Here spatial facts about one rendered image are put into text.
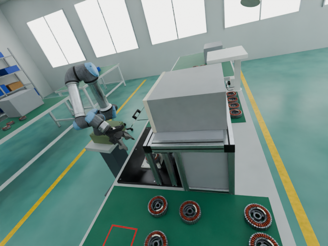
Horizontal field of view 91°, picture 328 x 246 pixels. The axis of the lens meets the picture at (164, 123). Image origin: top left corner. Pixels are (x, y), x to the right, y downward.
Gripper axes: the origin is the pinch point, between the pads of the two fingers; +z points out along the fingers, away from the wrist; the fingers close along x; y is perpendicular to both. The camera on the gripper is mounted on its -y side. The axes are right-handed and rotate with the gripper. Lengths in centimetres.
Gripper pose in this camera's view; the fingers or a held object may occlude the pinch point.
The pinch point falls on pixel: (131, 143)
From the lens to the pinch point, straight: 119.1
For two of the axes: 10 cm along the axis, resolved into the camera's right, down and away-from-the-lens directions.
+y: -5.6, 5.8, 5.9
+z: 7.9, 6.0, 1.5
